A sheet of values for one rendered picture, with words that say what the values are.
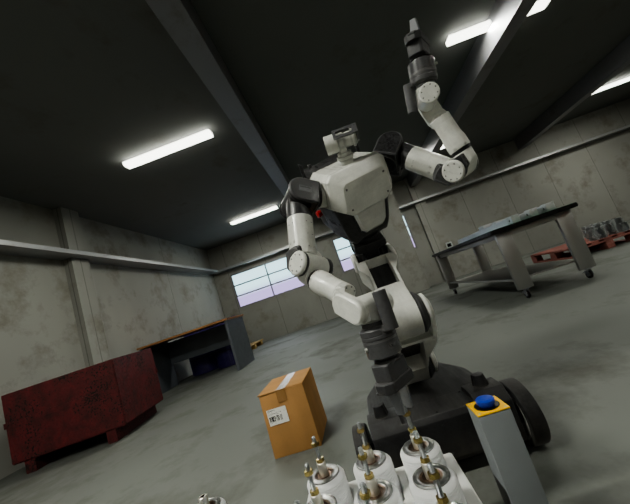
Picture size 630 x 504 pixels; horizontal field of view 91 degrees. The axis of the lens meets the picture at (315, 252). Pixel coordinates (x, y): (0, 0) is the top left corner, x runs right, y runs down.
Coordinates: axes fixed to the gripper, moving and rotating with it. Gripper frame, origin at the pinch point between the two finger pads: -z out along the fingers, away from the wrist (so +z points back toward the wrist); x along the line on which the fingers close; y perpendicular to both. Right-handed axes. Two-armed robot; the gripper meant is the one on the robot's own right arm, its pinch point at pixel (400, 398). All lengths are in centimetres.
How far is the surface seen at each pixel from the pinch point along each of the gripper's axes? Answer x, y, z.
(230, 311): 383, 805, 75
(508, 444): 5.4, -18.4, -12.0
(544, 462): 39, -11, -37
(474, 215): 877, 233, 108
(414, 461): -4.5, -1.2, -12.1
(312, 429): 29, 80, -29
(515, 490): 4.0, -16.8, -20.5
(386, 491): -15.9, -1.4, -11.1
